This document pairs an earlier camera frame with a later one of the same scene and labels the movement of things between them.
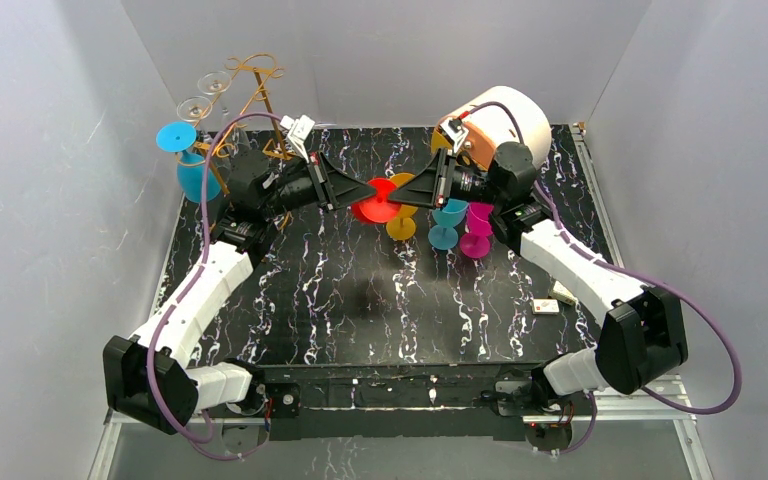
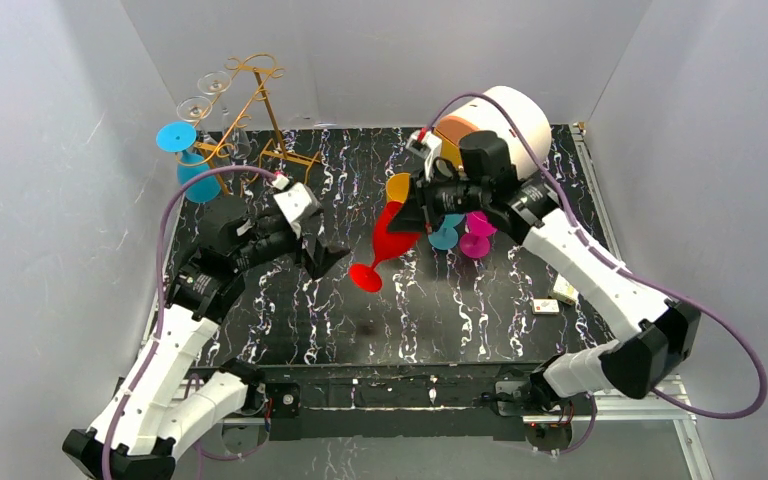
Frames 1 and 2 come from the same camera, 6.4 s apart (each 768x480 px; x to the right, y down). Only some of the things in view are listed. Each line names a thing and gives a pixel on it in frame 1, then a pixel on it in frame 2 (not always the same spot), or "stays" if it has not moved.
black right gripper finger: x=424 y=188 -> x=410 y=216
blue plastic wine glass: x=177 y=137 stays
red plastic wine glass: x=380 y=209 -> x=386 y=245
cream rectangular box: x=562 y=293 stays
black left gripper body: x=321 y=183 -> x=306 y=242
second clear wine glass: x=216 y=83 stays
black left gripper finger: x=336 y=187 -> x=320 y=257
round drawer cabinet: x=497 y=116 stays
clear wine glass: x=194 y=108 stays
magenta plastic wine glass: x=476 y=242 stays
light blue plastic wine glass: x=444 y=234 stays
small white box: x=545 y=306 stays
